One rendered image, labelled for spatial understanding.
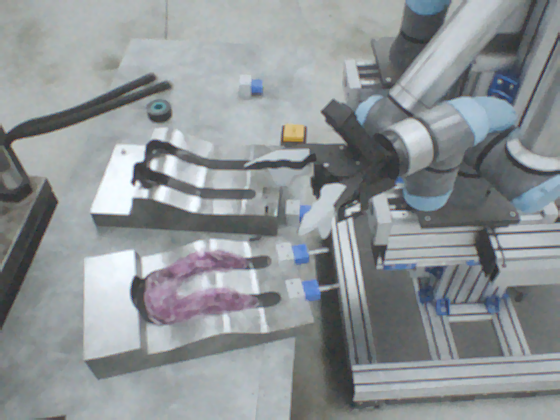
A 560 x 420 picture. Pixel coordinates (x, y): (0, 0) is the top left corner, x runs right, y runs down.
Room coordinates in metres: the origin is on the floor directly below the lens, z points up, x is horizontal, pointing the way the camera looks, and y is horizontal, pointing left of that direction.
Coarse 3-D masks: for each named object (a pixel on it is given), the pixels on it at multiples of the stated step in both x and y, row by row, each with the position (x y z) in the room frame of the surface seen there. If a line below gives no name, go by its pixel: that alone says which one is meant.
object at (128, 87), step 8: (152, 72) 1.55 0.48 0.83; (136, 80) 1.49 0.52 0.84; (144, 80) 1.50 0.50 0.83; (152, 80) 1.53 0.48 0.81; (120, 88) 1.43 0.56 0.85; (128, 88) 1.45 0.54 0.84; (136, 88) 1.47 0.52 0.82; (104, 96) 1.38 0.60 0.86; (112, 96) 1.39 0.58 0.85; (96, 104) 1.34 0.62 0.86
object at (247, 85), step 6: (240, 78) 1.49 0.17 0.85; (246, 78) 1.49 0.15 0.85; (240, 84) 1.46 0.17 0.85; (246, 84) 1.46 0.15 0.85; (252, 84) 1.47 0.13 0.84; (258, 84) 1.47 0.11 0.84; (264, 84) 1.48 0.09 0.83; (270, 84) 1.48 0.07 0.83; (276, 84) 1.48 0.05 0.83; (240, 90) 1.46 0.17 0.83; (246, 90) 1.46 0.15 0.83; (252, 90) 1.46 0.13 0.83; (258, 90) 1.46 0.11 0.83; (246, 96) 1.46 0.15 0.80
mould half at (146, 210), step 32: (128, 160) 1.10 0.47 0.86; (160, 160) 1.03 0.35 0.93; (128, 192) 0.98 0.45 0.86; (160, 192) 0.92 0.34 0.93; (256, 192) 0.95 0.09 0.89; (96, 224) 0.90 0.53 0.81; (128, 224) 0.90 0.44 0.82; (160, 224) 0.89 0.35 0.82; (192, 224) 0.89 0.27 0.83; (224, 224) 0.88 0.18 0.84; (256, 224) 0.87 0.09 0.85
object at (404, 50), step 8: (400, 32) 1.33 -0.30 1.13; (400, 40) 1.32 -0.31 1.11; (408, 40) 1.30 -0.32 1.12; (416, 40) 1.29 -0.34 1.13; (424, 40) 1.28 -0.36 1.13; (392, 48) 1.34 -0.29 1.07; (400, 48) 1.31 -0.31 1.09; (408, 48) 1.29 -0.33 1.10; (416, 48) 1.28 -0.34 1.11; (392, 56) 1.32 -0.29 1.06; (400, 56) 1.30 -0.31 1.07; (408, 56) 1.28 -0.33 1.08; (416, 56) 1.28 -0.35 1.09; (400, 64) 1.29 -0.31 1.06; (408, 64) 1.27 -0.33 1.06
